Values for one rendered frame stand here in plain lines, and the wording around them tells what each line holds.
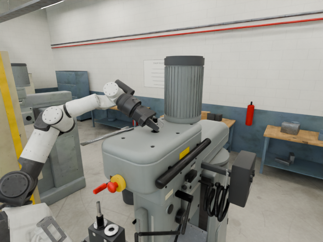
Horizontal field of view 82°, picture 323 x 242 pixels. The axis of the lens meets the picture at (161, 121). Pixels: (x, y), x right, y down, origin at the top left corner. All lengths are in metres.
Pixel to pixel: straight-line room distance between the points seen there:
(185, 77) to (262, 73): 4.03
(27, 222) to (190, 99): 0.79
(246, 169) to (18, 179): 0.89
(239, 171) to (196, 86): 0.44
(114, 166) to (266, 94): 4.43
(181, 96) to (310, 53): 4.11
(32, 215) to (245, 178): 0.86
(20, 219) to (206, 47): 4.91
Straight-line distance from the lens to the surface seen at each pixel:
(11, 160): 2.41
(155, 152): 0.63
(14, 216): 0.85
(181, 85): 0.89
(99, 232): 1.47
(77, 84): 7.97
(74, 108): 0.87
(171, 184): 0.80
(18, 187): 0.83
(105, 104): 0.90
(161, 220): 0.93
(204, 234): 1.49
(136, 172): 0.64
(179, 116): 0.92
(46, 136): 0.88
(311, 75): 4.83
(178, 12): 5.70
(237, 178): 0.97
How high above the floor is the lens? 2.16
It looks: 16 degrees down
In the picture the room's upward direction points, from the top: straight up
